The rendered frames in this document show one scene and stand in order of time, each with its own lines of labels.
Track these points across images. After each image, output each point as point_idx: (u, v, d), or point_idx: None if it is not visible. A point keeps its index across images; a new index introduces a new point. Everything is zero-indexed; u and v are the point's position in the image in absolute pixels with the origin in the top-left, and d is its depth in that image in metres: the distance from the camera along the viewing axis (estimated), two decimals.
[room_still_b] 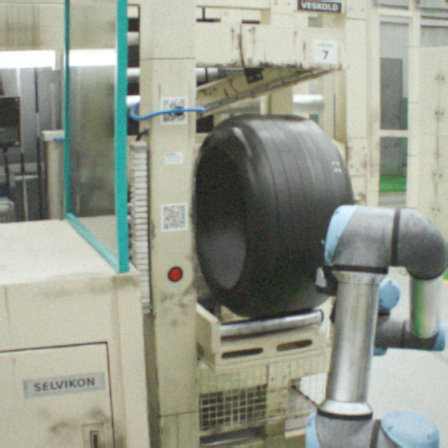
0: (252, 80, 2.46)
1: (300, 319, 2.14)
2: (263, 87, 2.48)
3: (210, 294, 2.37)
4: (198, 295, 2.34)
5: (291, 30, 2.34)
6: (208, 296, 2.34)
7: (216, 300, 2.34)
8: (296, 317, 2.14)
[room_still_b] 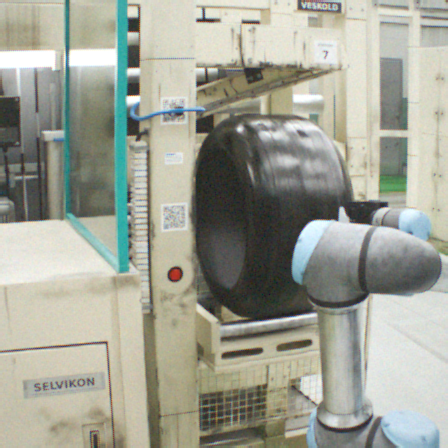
0: (252, 80, 2.46)
1: None
2: (263, 87, 2.48)
3: (214, 305, 2.35)
4: None
5: (291, 30, 2.34)
6: None
7: None
8: (293, 327, 2.16)
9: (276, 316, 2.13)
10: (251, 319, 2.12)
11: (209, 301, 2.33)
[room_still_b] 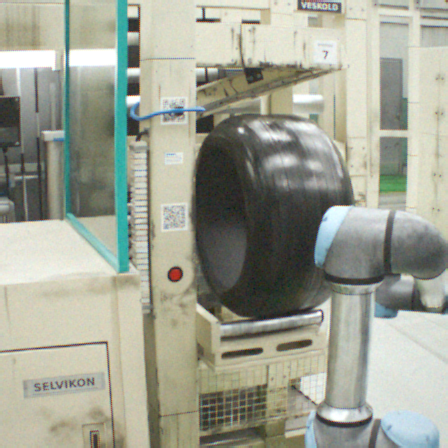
0: (252, 80, 2.46)
1: (295, 312, 2.17)
2: (263, 87, 2.48)
3: None
4: (197, 295, 2.35)
5: (291, 30, 2.34)
6: (207, 295, 2.35)
7: (216, 298, 2.34)
8: None
9: (276, 330, 2.13)
10: (256, 327, 2.09)
11: None
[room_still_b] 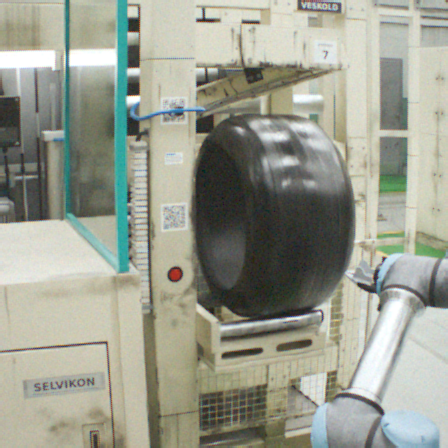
0: (252, 80, 2.46)
1: (297, 312, 2.16)
2: (263, 87, 2.48)
3: (211, 293, 2.36)
4: (199, 296, 2.33)
5: (291, 30, 2.34)
6: (209, 299, 2.34)
7: (216, 303, 2.34)
8: (293, 312, 2.16)
9: None
10: (255, 332, 2.10)
11: None
